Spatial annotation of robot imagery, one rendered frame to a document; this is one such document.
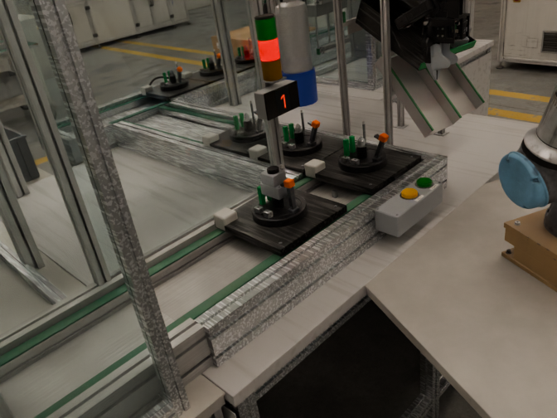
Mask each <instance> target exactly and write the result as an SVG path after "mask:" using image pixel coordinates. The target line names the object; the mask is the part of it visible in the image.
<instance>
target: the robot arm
mask: <svg viewBox="0 0 557 418"><path fill-rule="evenodd" d="M424 16H425V19H424V24H423V30H422V44H421V47H422V54H423V58H424V62H425V64H426V66H427V68H428V70H429V73H430V75H431V76H432V78H433V80H437V79H438V77H439V74H440V71H441V70H442V69H446V68H449V67H450V66H451V65H454V64H456V63H457V62H458V57H457V55H455V54H453V53H452V52H451V51H450V44H449V43H453V44H454V41H455V40H462V39H465V38H466V36H469V22H470V13H463V0H425V1H423V2H422V3H420V4H419V5H418V6H416V7H414V8H412V9H411V10H409V11H408V12H404V13H402V14H401V15H399V16H398V18H397V19H395V24H396V26H397V28H398V30H399V29H402V28H403V29H405V28H407V27H410V26H412V25H413V24H414V22H416V21H418V20H419V19H420V18H422V17H424ZM466 25H467V32H466ZM434 41H435V43H434V44H433V42H434ZM498 172H499V178H500V182H501V186H502V188H503V190H504V192H505V193H506V195H507V196H508V197H509V198H510V199H511V200H512V201H513V202H514V203H515V204H516V205H517V206H519V207H522V208H525V209H532V208H536V207H545V206H547V205H548V204H550V203H551V204H550V206H549V207H548V209H547V210H546V212H545V218H544V226H545V229H546V230H547V231H548V232H549V233H550V234H552V235H553V236H555V237H557V84H556V87H555V89H554V92H553V94H552V96H551V97H550V101H549V103H548V104H547V107H546V109H545V112H544V114H543V116H542V118H541V121H540V123H539V126H536V127H534V128H532V129H529V130H528V131H527V132H526V134H525V137H524V138H523V140H522V142H521V146H520V147H519V149H518V150H517V151H512V152H509V153H508V154H506V155H505V156H504V157H503V158H502V159H501V161H500V163H499V168H498Z"/></svg>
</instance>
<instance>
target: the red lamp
mask: <svg viewBox="0 0 557 418"><path fill-rule="evenodd" d="M258 45H259V55H260V60H261V61H275V60H277V59H279V58H280V54H279V43H278V38H275V39H273V40H270V41H258Z"/></svg>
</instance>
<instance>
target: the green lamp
mask: <svg viewBox="0 0 557 418"><path fill-rule="evenodd" d="M254 22H255V28H256V33H257V39H258V41H270V40H273V39H275V38H277V37H278V36H277V30H276V23H275V17H272V18H269V19H264V20H254Z"/></svg>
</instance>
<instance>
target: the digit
mask: <svg viewBox="0 0 557 418"><path fill-rule="evenodd" d="M275 96H276V102H277V108H278V114H281V113H283V112H284V111H287V110H289V109H291V106H290V99H289V93H288V87H286V88H283V89H281V90H278V91H276V92H275Z"/></svg>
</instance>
